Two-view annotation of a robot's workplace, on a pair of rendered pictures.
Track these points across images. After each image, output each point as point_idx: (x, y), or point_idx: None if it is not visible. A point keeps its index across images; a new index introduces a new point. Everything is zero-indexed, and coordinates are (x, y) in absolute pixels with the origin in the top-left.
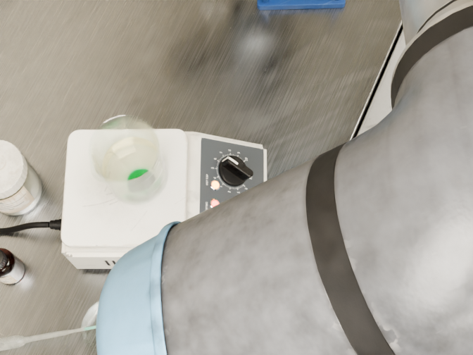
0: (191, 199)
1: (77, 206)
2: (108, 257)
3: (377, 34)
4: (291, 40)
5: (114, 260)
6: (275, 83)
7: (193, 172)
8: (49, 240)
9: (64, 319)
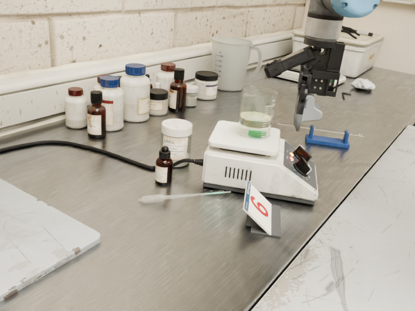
0: (280, 152)
1: (220, 134)
2: (230, 159)
3: (367, 157)
4: (323, 151)
5: (231, 168)
6: (315, 159)
7: (281, 146)
8: (188, 177)
9: (189, 200)
